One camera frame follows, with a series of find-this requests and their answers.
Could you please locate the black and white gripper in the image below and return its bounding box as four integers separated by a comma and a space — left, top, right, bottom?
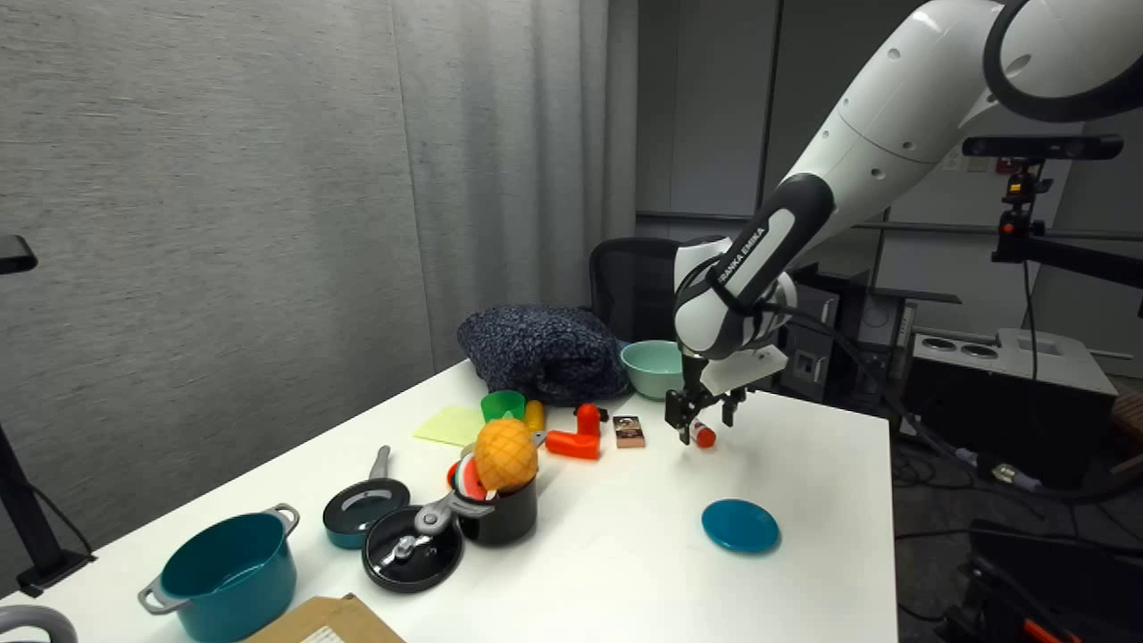
663, 235, 795, 441

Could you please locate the orange and white bottle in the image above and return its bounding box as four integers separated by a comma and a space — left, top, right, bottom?
688, 422, 717, 451

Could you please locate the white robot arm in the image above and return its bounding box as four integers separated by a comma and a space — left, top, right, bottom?
663, 0, 1143, 438

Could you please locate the mint green bowl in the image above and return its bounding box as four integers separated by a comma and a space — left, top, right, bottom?
619, 339, 683, 400

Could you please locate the small chocolate box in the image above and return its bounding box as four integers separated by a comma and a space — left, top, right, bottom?
612, 415, 645, 451

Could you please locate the orange L-shaped block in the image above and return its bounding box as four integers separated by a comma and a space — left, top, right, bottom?
543, 402, 607, 460

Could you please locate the teal round plate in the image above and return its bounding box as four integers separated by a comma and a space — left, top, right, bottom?
699, 501, 781, 556

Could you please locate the black office chair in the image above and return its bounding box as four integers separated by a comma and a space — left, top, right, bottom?
590, 235, 674, 339

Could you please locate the dark speckled cloth bag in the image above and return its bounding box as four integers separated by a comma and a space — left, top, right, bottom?
456, 304, 627, 402

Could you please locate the yellow toy pineapple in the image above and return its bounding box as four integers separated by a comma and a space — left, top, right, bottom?
473, 419, 538, 492

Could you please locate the black mug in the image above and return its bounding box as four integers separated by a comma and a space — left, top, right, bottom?
446, 460, 538, 547

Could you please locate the light green cloth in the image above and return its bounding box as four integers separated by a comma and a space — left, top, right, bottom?
413, 402, 486, 446

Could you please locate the black pot lid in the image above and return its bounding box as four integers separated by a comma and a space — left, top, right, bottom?
361, 507, 463, 594

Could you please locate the black equipment cart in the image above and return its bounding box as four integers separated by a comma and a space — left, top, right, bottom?
902, 329, 1117, 488

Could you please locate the small teal frying pan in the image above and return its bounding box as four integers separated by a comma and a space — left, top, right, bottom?
320, 446, 412, 548

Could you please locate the brown cardboard box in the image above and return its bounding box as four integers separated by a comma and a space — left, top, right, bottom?
250, 594, 403, 643

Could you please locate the teal cooking pot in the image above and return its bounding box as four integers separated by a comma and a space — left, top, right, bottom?
137, 503, 301, 643

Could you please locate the black tripod stand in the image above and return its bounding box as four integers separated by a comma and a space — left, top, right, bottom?
0, 233, 99, 601

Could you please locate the black camera on stand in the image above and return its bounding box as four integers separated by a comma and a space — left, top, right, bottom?
962, 135, 1143, 285

